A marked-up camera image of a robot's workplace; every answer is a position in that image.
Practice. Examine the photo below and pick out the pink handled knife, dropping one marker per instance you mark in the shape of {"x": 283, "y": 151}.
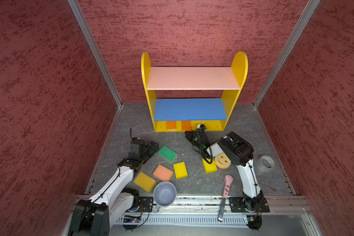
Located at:
{"x": 228, "y": 181}

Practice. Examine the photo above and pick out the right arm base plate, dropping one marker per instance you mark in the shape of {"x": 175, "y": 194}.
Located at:
{"x": 247, "y": 205}

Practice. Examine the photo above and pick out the small red stick tool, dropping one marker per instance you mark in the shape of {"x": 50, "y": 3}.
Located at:
{"x": 268, "y": 187}

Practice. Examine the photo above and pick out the orange sponge yellow base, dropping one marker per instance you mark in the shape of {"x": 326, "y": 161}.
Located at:
{"x": 186, "y": 126}
{"x": 171, "y": 125}

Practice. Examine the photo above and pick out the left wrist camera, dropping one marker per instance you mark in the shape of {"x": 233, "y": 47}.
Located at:
{"x": 137, "y": 146}

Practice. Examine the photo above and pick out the large yellow sponge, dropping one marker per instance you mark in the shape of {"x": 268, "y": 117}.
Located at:
{"x": 145, "y": 182}

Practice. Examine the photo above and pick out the grey blue mug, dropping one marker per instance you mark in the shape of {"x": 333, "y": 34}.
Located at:
{"x": 164, "y": 195}

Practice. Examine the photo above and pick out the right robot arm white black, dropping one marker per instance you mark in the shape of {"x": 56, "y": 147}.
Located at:
{"x": 239, "y": 153}

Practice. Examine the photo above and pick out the salmon orange sponge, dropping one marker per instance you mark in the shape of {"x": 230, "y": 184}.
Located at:
{"x": 162, "y": 173}

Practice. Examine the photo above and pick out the grey tape roll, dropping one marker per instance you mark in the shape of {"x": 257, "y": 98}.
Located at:
{"x": 265, "y": 163}

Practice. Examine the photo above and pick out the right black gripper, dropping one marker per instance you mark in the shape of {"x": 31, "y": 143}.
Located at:
{"x": 189, "y": 137}

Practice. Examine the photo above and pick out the smiley face yellow sponge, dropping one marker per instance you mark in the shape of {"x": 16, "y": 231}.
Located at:
{"x": 222, "y": 161}

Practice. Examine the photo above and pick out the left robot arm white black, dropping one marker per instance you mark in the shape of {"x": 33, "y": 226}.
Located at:
{"x": 96, "y": 216}

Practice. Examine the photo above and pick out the yellow shelf unit pink blue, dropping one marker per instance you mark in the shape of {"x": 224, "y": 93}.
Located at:
{"x": 214, "y": 113}

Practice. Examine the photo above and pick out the green scrub sponge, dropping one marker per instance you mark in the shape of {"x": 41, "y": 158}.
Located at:
{"x": 167, "y": 153}

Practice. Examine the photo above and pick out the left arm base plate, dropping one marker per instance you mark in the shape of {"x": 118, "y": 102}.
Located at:
{"x": 142, "y": 204}

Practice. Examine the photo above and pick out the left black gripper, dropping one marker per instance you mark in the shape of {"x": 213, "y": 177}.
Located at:
{"x": 149, "y": 149}

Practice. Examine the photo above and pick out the yellow square sponge right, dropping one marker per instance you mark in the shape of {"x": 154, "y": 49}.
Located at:
{"x": 209, "y": 167}

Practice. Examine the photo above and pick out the yellow square sponge middle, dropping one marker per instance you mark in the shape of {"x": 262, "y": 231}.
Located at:
{"x": 180, "y": 170}

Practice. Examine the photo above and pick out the yellow square sponge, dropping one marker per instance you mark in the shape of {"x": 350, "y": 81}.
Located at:
{"x": 180, "y": 170}
{"x": 209, "y": 167}

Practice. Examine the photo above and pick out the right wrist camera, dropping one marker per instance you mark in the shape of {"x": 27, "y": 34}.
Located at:
{"x": 201, "y": 127}

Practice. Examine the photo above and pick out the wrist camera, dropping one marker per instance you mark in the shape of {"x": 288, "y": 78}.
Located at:
{"x": 201, "y": 127}
{"x": 137, "y": 146}

